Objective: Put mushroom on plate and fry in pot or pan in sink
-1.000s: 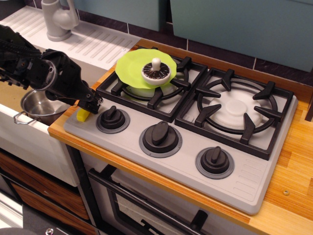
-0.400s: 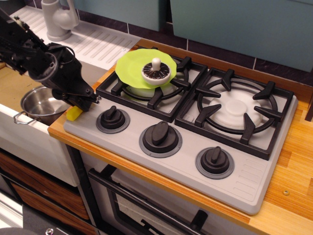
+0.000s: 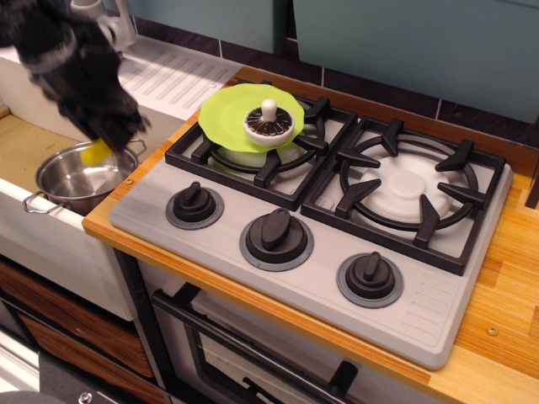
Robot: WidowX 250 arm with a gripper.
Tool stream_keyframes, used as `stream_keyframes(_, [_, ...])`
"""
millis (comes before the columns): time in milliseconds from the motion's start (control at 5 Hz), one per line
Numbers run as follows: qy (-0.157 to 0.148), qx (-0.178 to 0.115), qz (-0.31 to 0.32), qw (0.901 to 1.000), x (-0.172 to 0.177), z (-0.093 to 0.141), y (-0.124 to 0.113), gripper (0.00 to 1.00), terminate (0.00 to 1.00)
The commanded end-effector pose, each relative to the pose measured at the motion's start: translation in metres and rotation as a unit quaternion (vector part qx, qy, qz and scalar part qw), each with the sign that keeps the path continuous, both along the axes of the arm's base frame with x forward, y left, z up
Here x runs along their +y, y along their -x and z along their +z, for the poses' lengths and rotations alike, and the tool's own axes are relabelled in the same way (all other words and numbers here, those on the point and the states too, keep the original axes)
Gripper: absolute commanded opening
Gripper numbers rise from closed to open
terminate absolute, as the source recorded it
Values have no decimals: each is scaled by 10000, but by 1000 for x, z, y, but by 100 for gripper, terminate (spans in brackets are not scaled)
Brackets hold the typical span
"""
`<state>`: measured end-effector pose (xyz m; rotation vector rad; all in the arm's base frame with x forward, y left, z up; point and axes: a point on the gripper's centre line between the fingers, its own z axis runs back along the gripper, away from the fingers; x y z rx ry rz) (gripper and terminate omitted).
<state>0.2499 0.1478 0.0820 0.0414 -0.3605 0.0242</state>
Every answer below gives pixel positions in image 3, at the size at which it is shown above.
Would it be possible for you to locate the stainless steel pot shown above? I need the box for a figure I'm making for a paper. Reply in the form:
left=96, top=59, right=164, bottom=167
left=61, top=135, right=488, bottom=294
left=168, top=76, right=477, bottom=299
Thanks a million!
left=23, top=139, right=147, bottom=216

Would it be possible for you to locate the yellow toy fry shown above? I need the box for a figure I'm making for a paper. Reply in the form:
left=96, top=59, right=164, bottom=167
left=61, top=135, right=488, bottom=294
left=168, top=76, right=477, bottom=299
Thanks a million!
left=80, top=139, right=114, bottom=167

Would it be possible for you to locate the white toy sink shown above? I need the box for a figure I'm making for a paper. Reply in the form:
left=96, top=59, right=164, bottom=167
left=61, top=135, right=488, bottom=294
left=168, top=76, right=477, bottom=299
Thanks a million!
left=1, top=37, right=240, bottom=321

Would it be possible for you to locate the black right burner grate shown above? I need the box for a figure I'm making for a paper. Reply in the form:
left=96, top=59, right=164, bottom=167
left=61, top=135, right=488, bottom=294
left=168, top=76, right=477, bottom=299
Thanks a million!
left=302, top=117, right=513, bottom=275

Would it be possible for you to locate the black burner grate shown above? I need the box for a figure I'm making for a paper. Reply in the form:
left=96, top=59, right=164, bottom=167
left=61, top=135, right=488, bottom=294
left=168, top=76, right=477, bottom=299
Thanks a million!
left=165, top=95, right=359, bottom=210
left=302, top=117, right=513, bottom=275

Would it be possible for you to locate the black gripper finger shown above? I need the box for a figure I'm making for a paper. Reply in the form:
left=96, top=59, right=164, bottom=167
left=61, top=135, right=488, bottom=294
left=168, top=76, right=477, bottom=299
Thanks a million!
left=100, top=117, right=143, bottom=152
left=58, top=104, right=99, bottom=141

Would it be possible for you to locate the lime green plastic plate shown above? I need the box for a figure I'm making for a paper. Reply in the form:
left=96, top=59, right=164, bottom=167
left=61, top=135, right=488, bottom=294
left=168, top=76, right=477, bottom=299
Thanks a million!
left=199, top=83, right=305, bottom=153

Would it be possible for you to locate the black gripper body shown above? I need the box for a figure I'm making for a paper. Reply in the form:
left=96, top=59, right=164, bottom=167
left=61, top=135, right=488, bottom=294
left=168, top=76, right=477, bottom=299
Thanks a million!
left=29, top=24, right=149, bottom=130

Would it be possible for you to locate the black right stove knob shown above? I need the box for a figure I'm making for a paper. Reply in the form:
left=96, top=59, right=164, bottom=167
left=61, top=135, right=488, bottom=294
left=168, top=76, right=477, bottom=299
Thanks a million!
left=336, top=252, right=404, bottom=309

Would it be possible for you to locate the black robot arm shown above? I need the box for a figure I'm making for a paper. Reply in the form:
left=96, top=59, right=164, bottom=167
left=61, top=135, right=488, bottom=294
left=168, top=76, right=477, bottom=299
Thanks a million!
left=1, top=1, right=148, bottom=153

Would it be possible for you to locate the grey toy stove top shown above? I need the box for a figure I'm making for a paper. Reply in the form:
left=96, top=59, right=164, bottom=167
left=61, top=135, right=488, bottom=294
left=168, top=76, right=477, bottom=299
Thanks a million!
left=109, top=79, right=515, bottom=371

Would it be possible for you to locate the white left burner cap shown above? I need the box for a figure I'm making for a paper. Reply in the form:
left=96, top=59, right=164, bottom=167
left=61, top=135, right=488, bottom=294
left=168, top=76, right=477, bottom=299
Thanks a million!
left=219, top=143, right=309, bottom=168

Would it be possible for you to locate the white brown toy mushroom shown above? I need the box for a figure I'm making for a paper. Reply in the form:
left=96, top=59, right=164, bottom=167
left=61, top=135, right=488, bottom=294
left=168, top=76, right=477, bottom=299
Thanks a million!
left=243, top=98, right=296, bottom=147

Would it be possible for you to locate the black left stove knob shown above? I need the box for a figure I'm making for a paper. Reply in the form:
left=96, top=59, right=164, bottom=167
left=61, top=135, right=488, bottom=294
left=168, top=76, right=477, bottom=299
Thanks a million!
left=166, top=181, right=225, bottom=231

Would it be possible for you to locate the white burner cap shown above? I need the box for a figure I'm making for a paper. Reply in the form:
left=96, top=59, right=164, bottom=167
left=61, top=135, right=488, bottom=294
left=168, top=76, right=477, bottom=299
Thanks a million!
left=361, top=155, right=452, bottom=223
left=219, top=143, right=309, bottom=168

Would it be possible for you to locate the black middle stove knob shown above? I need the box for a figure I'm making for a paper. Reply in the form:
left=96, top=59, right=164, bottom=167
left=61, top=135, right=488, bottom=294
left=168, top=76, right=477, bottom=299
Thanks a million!
left=239, top=208, right=314, bottom=272

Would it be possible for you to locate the grey toy faucet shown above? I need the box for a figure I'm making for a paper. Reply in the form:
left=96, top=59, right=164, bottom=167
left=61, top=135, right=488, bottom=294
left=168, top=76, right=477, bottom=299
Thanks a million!
left=70, top=0, right=136, bottom=52

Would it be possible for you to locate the white right burner cap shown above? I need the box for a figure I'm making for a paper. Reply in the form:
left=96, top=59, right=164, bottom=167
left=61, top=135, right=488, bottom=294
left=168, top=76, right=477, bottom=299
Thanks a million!
left=361, top=155, right=452, bottom=223

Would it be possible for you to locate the toy oven door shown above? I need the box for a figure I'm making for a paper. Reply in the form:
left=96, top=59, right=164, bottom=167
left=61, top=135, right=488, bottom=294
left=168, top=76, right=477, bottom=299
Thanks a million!
left=140, top=263, right=418, bottom=403

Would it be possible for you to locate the wooden drawer front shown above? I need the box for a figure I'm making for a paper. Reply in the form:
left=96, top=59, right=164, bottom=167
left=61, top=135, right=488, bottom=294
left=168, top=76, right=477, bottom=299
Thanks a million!
left=1, top=257, right=154, bottom=379

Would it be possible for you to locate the black stove knob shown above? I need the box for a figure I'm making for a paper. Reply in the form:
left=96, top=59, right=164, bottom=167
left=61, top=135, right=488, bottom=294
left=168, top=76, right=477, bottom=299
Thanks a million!
left=336, top=252, right=404, bottom=309
left=166, top=181, right=225, bottom=231
left=239, top=208, right=314, bottom=272

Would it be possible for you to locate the black left burner grate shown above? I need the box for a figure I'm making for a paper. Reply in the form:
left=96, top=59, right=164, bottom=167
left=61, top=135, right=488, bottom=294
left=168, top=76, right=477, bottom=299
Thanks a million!
left=165, top=95, right=359, bottom=210

